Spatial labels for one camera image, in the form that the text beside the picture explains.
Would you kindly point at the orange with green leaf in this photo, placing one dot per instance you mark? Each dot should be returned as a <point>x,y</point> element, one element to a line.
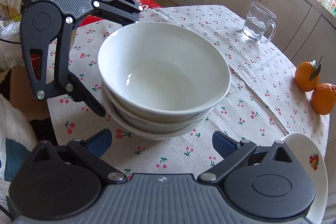
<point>307,75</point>

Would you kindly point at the white plate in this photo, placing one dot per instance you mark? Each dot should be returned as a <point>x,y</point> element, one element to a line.
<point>310,157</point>

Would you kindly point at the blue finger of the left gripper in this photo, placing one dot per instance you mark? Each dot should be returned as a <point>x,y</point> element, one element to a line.
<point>118,11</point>
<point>41,24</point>

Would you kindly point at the bumpy orange without leaf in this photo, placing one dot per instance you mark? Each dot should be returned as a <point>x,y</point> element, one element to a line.
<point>323,98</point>

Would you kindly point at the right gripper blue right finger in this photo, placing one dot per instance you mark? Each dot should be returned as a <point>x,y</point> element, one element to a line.
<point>235,155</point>

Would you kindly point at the red printed cardboard box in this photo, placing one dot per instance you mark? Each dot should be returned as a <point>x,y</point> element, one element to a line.
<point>48,20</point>

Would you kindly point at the white floral bowl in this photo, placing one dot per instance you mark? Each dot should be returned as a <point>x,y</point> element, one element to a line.
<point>163,72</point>
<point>146,125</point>
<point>111,110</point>

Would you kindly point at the glass mug with water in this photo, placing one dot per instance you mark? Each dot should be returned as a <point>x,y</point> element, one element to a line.
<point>259,24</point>

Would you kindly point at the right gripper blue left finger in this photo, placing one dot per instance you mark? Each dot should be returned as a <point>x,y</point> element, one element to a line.
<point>88,153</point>

